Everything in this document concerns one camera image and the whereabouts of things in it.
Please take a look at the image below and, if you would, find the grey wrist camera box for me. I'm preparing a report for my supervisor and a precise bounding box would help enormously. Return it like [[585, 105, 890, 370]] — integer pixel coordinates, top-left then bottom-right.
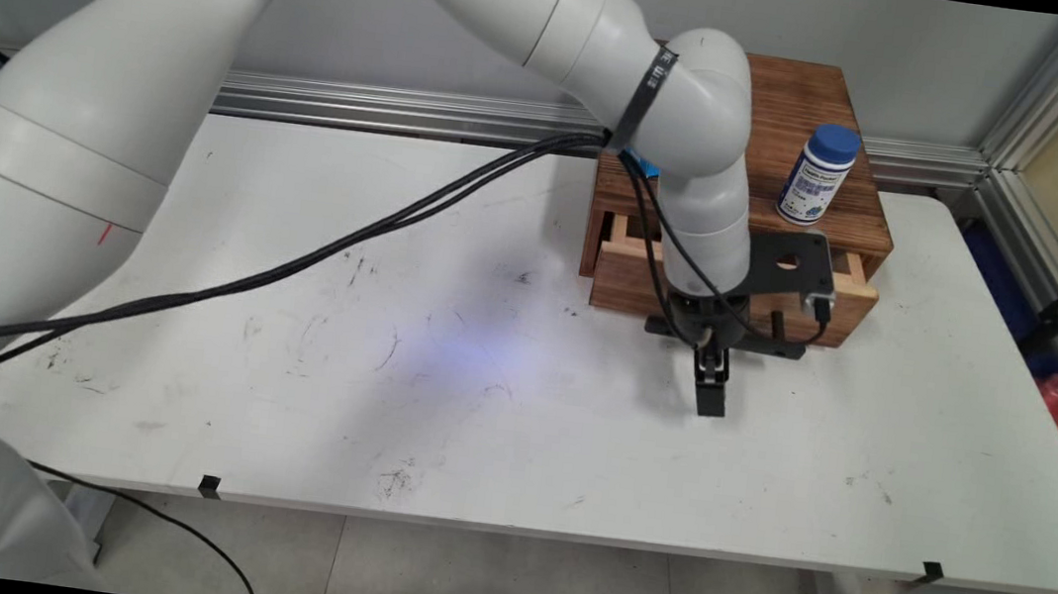
[[800, 286, 838, 325]]

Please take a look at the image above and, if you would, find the black floor cable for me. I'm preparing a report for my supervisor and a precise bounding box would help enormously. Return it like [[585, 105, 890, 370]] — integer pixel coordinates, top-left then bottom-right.
[[0, 408, 281, 594]]

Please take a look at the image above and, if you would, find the long aluminium wall rail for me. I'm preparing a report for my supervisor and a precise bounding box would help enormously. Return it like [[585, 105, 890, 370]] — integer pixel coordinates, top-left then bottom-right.
[[0, 38, 992, 204]]

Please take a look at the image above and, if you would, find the brown wooden drawer cabinet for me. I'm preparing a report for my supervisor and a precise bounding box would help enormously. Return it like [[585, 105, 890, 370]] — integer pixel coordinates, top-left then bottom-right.
[[579, 37, 915, 314]]

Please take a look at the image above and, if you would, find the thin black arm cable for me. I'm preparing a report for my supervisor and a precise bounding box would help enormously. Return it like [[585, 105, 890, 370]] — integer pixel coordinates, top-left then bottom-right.
[[0, 69, 735, 455]]

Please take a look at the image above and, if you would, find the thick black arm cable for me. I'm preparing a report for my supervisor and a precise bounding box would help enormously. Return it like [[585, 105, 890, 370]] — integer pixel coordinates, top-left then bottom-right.
[[0, 62, 849, 444]]

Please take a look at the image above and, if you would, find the white bottle with blue cap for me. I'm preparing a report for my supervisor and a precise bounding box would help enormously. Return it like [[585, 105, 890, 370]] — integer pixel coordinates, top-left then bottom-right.
[[774, 119, 866, 233]]

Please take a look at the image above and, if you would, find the blue cardboard box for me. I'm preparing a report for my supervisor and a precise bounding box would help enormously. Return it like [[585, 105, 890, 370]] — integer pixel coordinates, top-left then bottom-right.
[[617, 146, 664, 182]]

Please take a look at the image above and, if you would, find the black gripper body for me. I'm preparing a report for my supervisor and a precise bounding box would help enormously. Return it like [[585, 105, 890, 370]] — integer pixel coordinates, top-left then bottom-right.
[[663, 287, 755, 355]]

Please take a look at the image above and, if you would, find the black velcro strap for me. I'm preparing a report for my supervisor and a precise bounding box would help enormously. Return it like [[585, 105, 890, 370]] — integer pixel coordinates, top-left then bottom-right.
[[608, 40, 681, 160]]

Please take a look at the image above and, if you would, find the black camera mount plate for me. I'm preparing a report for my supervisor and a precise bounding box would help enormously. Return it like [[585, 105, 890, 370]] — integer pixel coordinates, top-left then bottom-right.
[[741, 224, 842, 305]]

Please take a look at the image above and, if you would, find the blue bag under table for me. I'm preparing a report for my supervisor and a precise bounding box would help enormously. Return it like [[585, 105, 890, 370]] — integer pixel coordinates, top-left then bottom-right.
[[943, 221, 1058, 380]]

